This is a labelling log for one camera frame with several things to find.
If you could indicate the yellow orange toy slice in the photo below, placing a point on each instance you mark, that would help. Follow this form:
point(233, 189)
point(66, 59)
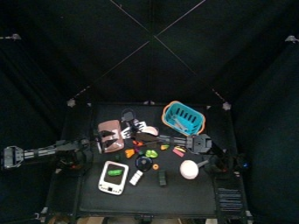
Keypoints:
point(165, 147)

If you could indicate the white toy pan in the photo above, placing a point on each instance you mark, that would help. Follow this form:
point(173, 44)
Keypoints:
point(189, 169)

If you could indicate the white rectangular block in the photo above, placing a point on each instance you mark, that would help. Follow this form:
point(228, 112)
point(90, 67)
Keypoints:
point(137, 177)

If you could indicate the white utensil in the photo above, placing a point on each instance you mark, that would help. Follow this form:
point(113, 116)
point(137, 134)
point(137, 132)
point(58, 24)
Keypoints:
point(180, 122)

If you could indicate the green toy vegetable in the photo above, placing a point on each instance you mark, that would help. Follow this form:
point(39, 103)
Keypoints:
point(114, 172)

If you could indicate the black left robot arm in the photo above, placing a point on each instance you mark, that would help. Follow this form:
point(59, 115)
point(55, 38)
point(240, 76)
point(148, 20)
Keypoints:
point(39, 153)

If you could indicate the pink toy toaster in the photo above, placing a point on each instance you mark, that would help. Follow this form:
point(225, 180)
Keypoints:
point(113, 137)

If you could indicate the teal basket with orange rim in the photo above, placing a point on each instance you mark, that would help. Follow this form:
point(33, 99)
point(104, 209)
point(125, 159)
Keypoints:
point(184, 118)

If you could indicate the dark blue round toy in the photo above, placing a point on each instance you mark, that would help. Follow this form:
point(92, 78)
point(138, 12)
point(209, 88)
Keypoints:
point(144, 163)

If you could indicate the light green toy food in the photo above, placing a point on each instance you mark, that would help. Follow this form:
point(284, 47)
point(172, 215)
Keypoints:
point(152, 153)

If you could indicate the small red orange toy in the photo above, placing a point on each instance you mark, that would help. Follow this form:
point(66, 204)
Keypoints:
point(138, 143)

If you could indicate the dark green block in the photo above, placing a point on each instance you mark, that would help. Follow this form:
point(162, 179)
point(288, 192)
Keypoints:
point(162, 178)

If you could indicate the metal frame clamp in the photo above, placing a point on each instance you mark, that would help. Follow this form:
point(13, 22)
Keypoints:
point(292, 38)
point(71, 102)
point(226, 106)
point(149, 102)
point(14, 37)

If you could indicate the white handheld game console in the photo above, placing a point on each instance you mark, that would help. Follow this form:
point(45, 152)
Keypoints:
point(114, 178)

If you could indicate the orange toy food piece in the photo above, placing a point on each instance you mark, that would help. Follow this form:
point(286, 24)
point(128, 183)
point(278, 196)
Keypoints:
point(130, 153)

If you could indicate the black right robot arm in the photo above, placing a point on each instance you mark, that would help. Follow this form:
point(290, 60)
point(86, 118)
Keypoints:
point(198, 143)

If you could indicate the pale pink round toy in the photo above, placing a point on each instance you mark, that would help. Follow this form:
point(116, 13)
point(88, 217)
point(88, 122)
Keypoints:
point(152, 130)

